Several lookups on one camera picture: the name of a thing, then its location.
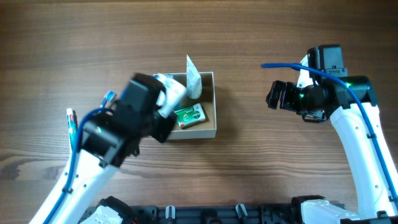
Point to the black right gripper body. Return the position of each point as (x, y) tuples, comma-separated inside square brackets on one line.
[(286, 97)]

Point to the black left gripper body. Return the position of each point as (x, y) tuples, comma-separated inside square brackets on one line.
[(165, 125)]

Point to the green soap box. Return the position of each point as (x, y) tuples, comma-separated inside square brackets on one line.
[(190, 116)]

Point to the white toothpaste tube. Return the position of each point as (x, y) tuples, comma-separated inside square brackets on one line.
[(194, 84)]

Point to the teal small toothpaste tube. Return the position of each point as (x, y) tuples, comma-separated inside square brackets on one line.
[(72, 127)]

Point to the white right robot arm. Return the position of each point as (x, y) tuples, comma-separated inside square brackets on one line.
[(350, 104)]

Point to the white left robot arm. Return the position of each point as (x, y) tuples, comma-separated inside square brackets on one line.
[(84, 176)]

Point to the white cardboard box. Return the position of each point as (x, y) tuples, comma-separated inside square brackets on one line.
[(207, 128)]

